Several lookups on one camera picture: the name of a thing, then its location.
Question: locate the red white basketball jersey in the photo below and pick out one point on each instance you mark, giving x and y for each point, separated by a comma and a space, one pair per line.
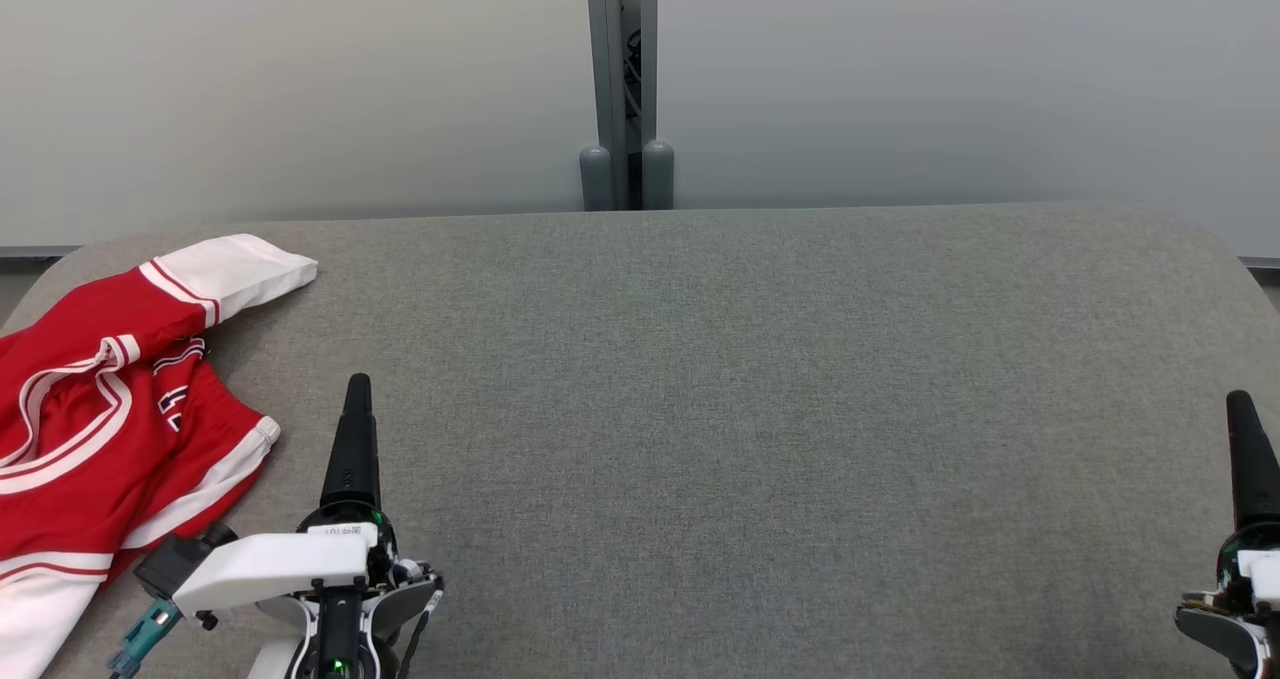
80, 319

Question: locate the red shorts white side stripe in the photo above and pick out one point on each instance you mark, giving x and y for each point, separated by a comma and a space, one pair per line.
220, 414

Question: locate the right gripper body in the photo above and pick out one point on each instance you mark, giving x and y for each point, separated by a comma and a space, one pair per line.
1215, 634

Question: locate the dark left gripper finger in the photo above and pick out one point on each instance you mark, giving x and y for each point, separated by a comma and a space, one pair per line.
352, 449

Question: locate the grey skirting strip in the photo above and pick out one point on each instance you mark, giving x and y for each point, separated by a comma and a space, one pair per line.
1262, 262
30, 252

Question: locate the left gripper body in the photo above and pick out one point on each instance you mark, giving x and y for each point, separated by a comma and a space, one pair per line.
410, 599

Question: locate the grey round post foot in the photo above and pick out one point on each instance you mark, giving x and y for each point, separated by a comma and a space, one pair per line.
596, 179
658, 174

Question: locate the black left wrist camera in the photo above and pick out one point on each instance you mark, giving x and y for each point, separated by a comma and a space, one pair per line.
170, 564

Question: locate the grey metal partition post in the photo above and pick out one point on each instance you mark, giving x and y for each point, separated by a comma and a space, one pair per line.
605, 59
649, 59

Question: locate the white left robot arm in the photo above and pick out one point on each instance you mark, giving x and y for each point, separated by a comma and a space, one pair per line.
270, 664

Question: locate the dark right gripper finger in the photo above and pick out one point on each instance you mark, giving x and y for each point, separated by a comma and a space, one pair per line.
1250, 469

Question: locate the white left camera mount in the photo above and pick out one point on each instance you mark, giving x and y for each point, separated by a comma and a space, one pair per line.
270, 564

